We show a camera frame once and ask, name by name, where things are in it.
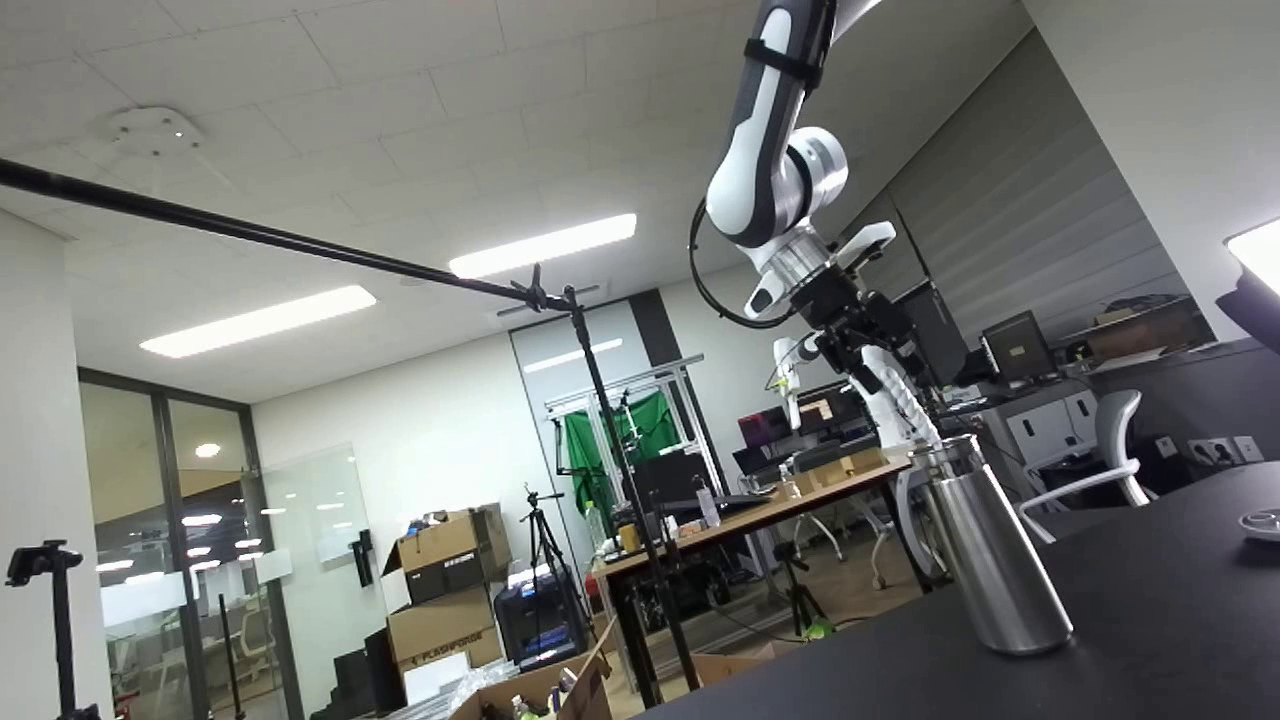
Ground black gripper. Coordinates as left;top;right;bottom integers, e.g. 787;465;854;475
793;265;911;394

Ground stainless steel thermos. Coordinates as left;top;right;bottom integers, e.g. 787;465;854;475
917;430;1077;654

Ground large black monitor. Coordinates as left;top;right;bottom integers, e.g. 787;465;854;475
893;279;974;392

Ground pink lit screen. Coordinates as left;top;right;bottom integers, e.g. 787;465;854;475
735;402;805;471

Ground small dark monitor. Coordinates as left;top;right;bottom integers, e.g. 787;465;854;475
979;307;1057;387

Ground metal clothes rack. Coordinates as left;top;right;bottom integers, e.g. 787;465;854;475
535;350;730;513

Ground wooden work table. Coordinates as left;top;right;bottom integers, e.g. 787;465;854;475
591;446;934;711

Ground white drawer cabinet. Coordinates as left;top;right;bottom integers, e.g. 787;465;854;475
992;394;1113;487

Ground green hanging cloth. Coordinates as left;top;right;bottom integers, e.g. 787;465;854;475
555;408;614;519
614;392;683;471

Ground black screen under cloth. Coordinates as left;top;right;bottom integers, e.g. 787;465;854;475
632;452;713;519

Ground gray roller blinds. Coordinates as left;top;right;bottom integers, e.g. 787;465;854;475
841;32;1191;350

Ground small black tripod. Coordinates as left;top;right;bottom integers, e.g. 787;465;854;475
770;535;836;644

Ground black light stand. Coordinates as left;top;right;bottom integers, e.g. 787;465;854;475
555;279;704;711

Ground white office chair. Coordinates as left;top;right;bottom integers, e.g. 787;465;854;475
1015;387;1154;514

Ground cardboard box on shelf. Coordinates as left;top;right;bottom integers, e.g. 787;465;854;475
1077;290;1210;365

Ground rectangular ceiling light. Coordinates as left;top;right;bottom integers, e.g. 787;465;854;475
136;279;381;365
448;211;638;282

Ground dark desk partition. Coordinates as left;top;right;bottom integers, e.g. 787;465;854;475
1132;334;1280;494

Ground black lamp with bright panel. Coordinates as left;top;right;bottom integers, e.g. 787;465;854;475
1210;214;1280;357

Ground dark blue bin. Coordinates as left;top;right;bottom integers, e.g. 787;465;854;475
491;568;591;673

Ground small gray round dish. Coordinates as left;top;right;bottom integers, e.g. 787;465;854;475
1231;505;1280;550

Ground open cardboard box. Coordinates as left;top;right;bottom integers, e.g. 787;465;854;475
381;505;517;603

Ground cardboard box with clutter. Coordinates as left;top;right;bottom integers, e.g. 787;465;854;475
451;622;623;720

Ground closed cardboard box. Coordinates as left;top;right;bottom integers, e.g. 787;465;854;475
384;584;502;673

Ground glass whiteboard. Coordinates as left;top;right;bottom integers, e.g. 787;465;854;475
255;442;375;577

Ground black bags pile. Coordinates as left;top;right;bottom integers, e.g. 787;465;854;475
322;631;405;720

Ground long black boom pole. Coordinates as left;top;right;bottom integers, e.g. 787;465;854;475
0;155;577;317

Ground dark framed glass doors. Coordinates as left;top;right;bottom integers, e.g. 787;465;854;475
75;367;303;720

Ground round ceiling detector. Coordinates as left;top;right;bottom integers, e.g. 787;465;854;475
94;105;203;161

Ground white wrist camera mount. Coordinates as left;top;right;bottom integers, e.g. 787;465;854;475
822;214;899;279

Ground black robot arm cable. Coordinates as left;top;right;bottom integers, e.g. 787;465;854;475
683;197;780;331

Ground black wall device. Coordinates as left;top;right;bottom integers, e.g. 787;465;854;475
348;529;381;592

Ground black tripod with camera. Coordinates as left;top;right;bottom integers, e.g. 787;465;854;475
0;535;103;720

